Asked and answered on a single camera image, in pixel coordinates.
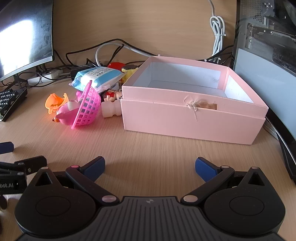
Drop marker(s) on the wooden desktop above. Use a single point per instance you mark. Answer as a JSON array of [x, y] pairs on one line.
[[138, 150]]

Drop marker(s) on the white power strip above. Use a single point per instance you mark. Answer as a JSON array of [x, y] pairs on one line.
[[44, 77]]

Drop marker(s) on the curved black monitor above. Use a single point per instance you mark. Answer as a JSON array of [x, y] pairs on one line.
[[25, 34]]

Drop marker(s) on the blue white wet wipes packet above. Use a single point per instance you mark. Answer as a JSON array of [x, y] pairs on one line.
[[98, 77]]

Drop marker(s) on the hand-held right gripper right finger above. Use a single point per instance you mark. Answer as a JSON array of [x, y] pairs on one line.
[[204, 170]]

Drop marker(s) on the yellow toy cup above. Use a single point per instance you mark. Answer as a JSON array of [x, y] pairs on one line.
[[129, 72]]

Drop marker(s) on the orange plastic toy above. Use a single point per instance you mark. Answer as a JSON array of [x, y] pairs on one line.
[[54, 102]]

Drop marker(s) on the white figure drink bottle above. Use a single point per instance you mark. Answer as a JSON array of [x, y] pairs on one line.
[[111, 104]]

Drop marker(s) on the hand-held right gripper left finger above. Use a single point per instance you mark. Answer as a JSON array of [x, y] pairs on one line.
[[94, 169]]

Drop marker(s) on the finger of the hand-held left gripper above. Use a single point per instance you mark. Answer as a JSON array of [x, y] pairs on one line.
[[32, 164], [6, 147]]

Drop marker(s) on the pink plastic toy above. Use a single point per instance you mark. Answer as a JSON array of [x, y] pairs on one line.
[[67, 112]]

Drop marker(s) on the black keyboard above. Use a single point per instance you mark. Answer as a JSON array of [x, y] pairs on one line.
[[10, 102]]

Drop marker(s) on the glass side computer case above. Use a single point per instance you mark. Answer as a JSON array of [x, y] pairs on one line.
[[266, 58]]

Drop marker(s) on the pink cardboard box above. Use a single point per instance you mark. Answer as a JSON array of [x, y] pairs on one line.
[[185, 115]]

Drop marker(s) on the red round lid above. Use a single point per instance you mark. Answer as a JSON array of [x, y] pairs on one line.
[[116, 65]]

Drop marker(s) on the pink plastic basket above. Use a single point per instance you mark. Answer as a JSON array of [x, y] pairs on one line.
[[89, 106]]

